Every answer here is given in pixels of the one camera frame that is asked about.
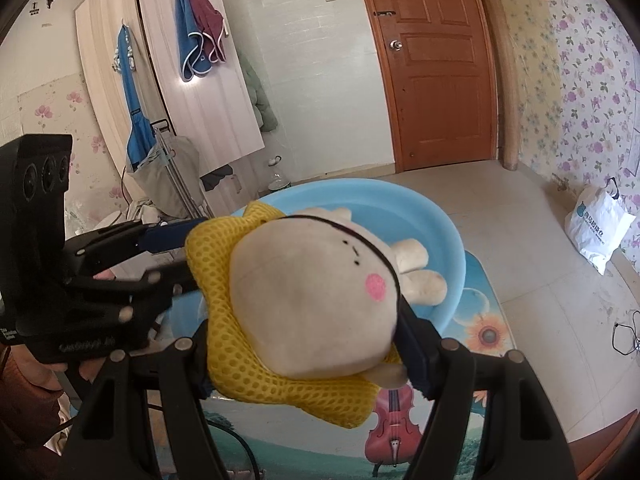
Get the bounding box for white yellow plush toy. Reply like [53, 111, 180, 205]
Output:
[186, 202, 448, 429]

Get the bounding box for grey tote bag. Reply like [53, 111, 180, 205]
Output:
[131, 133, 206, 219]

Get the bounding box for blue hanging garment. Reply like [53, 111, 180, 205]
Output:
[112, 24, 156, 170]

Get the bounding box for blue maroon hanging clothes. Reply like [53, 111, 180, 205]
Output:
[175, 0, 227, 82]

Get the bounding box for white shopping bag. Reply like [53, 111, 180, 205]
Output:
[564, 178, 636, 275]

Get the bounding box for light blue plastic basin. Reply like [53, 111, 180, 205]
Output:
[197, 179, 465, 330]

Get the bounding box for brown wooden door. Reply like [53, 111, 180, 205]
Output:
[364, 0, 497, 171]

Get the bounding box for black cable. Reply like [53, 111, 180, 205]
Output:
[204, 416, 264, 480]

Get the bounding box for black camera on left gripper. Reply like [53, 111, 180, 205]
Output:
[1, 133, 73, 271]

